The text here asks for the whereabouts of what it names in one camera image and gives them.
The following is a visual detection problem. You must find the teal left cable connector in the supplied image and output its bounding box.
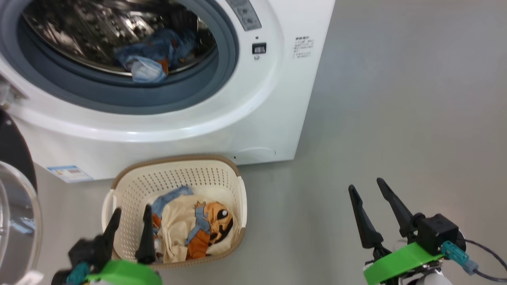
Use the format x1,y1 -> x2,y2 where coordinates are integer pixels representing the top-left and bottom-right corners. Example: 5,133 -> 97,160
71,261 -> 91,284

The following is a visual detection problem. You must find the cream garment with orange cartoon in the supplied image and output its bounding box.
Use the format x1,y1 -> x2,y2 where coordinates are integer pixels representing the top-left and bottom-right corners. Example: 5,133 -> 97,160
152,185 -> 240,264

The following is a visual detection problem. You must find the blue energy label sticker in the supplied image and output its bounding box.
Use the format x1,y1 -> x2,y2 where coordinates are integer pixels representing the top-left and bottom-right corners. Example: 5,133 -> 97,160
47,165 -> 94,183

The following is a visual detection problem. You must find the white front-load washing machine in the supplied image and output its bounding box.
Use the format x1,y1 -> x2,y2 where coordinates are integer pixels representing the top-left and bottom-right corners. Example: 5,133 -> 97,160
0,0 -> 336,183

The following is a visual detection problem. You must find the thin black right gripper cable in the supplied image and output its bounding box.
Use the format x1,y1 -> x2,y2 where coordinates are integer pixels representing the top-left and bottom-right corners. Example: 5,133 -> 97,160
464,239 -> 507,283

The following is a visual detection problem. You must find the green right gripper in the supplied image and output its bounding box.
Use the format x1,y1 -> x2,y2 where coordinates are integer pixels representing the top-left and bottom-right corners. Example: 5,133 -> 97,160
348,178 -> 445,285

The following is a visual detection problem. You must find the teal right cable connector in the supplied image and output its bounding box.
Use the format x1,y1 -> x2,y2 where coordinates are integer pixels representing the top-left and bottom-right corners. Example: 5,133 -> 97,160
440,240 -> 478,276

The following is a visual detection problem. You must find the grey caution sticker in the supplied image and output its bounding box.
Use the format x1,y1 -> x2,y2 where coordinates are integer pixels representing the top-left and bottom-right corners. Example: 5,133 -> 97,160
226,0 -> 262,32

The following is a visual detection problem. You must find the black round glass washer door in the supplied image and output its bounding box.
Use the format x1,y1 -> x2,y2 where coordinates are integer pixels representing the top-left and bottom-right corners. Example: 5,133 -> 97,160
0,107 -> 43,285

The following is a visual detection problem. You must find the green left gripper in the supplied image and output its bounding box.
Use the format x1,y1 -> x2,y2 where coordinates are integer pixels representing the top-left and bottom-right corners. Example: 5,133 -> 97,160
85,204 -> 163,285

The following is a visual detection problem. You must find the cream perforated laundry basket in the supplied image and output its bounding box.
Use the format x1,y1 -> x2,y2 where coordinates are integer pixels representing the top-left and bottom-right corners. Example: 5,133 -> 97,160
101,154 -> 248,270

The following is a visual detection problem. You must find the blue cartoon print garment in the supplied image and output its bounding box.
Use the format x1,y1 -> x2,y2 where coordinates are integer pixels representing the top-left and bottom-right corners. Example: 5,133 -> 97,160
114,28 -> 199,84

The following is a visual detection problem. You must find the stainless steel washing machine drum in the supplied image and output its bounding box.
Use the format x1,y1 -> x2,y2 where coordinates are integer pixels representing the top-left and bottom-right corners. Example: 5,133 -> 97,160
22,0 -> 217,76

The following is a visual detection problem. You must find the teal cable connector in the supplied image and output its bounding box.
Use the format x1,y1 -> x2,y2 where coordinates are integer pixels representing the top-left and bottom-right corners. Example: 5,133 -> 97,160
440,240 -> 478,276
71,261 -> 91,284

